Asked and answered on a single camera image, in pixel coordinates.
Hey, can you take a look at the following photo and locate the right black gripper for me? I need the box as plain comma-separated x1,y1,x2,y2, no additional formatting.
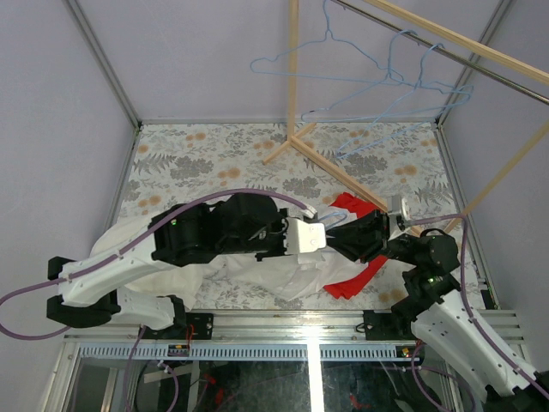
327,208,420,266

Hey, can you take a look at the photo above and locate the blue wire hanger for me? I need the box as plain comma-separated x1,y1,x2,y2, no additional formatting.
329,36,474,159
250,1,404,85
300,30,446,123
318,211,348,231

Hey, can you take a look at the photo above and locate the white button shirt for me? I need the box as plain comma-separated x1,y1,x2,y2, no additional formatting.
201,205,370,301

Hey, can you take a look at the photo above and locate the cream white garment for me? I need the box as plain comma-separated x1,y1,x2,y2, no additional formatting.
89,212,205,312

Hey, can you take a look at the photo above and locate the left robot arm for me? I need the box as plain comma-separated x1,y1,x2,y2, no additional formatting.
46,193,288,339

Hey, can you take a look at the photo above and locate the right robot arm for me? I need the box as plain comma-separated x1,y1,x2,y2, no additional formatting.
327,210,548,411

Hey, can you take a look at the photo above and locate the red shirt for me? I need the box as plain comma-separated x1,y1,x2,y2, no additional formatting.
323,192,388,300

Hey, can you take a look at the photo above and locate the floral table mat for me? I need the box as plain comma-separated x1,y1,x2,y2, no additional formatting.
118,122,484,311

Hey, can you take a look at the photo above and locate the metal hanging rod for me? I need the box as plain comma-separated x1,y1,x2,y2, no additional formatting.
332,0,549,106

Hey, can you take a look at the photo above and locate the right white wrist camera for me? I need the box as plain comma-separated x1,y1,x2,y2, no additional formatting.
387,195,411,239

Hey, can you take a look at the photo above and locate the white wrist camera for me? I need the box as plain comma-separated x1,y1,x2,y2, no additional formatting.
283,218,327,255
387,195,411,239

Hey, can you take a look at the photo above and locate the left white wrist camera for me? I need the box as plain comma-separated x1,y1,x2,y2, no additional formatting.
283,218,327,255

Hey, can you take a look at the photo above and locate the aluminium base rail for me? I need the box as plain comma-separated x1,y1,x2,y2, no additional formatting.
63,308,528,361

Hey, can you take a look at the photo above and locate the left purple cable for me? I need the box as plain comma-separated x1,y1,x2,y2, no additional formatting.
0,188,318,341

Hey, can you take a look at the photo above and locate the wooden rack frame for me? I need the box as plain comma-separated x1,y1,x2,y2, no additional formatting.
262,1,548,215

